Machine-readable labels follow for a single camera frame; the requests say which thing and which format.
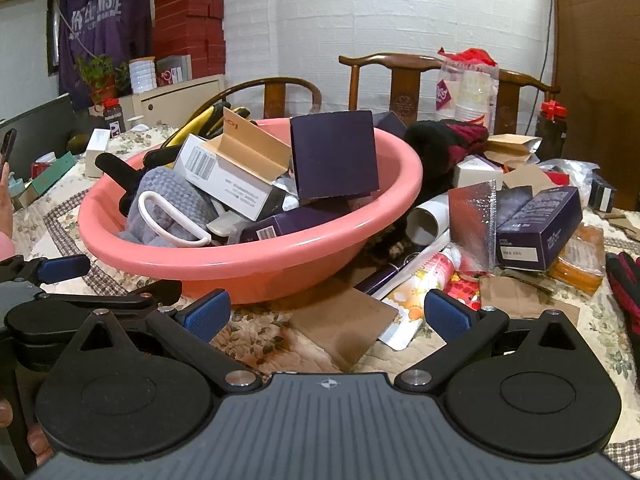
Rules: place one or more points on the black plastic item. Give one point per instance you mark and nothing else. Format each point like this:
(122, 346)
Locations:
(112, 167)

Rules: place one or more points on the pink plastic basin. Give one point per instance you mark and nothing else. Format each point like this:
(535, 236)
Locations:
(225, 270)

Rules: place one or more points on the long purple barcode box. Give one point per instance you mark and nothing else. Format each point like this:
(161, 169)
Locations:
(300, 225)

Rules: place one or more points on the clear plastic bag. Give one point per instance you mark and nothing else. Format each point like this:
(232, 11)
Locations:
(570, 167)

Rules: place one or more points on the brown cardboard box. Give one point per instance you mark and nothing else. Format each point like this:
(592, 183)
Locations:
(505, 145)

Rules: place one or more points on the purple box with label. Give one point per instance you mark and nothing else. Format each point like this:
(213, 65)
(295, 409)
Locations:
(545, 225)

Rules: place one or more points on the tall white box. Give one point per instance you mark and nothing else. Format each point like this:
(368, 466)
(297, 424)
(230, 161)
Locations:
(97, 152)

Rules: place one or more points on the purple hanging T-shirt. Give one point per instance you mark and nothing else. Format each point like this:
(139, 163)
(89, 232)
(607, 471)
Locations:
(105, 25)

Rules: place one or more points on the teal box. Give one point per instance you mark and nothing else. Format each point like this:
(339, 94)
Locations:
(47, 177)

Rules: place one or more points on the grey knit item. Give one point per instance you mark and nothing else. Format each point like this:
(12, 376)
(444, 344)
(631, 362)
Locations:
(175, 195)

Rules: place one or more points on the small white item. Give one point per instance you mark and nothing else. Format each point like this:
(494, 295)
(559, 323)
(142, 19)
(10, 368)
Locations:
(225, 222)

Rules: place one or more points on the grey and red box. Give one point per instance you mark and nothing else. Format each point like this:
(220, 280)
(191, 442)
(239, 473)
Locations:
(175, 67)

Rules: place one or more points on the cream low cabinet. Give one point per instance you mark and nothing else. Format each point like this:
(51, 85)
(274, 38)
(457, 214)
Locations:
(180, 100)

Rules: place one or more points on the black and red knit glove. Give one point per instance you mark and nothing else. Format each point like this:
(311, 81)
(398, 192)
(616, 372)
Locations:
(625, 290)
(435, 145)

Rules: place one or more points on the small dark box white label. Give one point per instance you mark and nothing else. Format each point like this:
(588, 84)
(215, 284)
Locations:
(602, 195)

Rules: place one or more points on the dark purple tube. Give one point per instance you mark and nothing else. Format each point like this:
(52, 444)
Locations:
(380, 277)

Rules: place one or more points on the white ceramic jar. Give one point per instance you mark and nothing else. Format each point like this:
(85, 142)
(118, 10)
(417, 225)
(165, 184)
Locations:
(142, 75)

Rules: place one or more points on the potted green plant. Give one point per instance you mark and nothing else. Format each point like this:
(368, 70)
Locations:
(100, 75)

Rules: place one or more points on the dark sauce bottle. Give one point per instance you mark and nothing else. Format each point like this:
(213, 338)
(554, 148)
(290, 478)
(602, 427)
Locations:
(114, 122)

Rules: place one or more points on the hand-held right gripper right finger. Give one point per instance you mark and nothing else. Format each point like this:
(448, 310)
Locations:
(447, 315)

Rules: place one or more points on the white printed pouch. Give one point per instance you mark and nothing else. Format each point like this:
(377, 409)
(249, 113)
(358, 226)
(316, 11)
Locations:
(410, 320)

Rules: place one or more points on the red packet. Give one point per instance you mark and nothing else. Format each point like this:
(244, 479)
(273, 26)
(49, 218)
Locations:
(465, 290)

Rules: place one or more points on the silver foil bag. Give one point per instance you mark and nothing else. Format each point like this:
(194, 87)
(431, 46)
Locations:
(472, 220)

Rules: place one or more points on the dark jar red lid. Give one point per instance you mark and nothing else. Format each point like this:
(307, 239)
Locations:
(552, 135)

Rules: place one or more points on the white barcode box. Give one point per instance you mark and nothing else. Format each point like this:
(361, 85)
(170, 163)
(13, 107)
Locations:
(225, 185)

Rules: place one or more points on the red and white tube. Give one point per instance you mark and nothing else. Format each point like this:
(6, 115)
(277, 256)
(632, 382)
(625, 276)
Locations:
(437, 265)

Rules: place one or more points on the another person's forearm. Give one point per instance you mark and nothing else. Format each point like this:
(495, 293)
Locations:
(5, 249)

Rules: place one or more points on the orange packet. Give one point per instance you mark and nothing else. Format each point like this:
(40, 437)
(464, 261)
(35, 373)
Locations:
(580, 260)

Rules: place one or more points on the yellow and black glove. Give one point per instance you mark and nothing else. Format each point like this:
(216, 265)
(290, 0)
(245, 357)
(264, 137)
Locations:
(195, 122)
(240, 112)

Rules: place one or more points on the dark monitor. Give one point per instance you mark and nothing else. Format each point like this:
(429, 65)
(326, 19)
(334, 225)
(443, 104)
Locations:
(40, 130)

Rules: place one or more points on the floral quilted desktop cloth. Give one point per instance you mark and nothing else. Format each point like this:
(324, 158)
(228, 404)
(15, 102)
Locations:
(270, 330)

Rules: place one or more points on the white paper cup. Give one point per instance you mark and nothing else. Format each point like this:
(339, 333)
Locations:
(430, 215)

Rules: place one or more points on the wooden cabinet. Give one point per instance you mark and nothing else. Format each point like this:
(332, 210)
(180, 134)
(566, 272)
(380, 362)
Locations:
(600, 60)

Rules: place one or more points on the square dark purple box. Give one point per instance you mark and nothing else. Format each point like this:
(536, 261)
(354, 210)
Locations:
(332, 155)

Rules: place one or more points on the smartphone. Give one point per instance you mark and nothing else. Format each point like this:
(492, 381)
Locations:
(9, 147)

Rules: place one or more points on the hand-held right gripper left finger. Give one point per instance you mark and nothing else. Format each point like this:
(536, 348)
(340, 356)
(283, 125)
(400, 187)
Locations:
(205, 315)

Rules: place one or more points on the person's left hand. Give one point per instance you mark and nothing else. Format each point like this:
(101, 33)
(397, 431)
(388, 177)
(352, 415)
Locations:
(40, 447)

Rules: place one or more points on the cardboard scrap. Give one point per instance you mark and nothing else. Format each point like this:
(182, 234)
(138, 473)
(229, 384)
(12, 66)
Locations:
(622, 222)

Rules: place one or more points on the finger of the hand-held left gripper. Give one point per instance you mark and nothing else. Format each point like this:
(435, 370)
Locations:
(62, 268)
(125, 299)

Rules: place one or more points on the white curved loop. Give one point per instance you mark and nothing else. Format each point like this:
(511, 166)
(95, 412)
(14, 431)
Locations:
(143, 207)

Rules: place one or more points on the brown cardboard sheet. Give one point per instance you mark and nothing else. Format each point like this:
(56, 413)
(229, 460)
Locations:
(520, 300)
(345, 325)

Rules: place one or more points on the round-backed wooden chair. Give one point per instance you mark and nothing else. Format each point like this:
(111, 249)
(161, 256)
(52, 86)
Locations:
(275, 95)

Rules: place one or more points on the stack of red boxes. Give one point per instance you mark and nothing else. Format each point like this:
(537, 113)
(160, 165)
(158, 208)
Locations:
(187, 25)

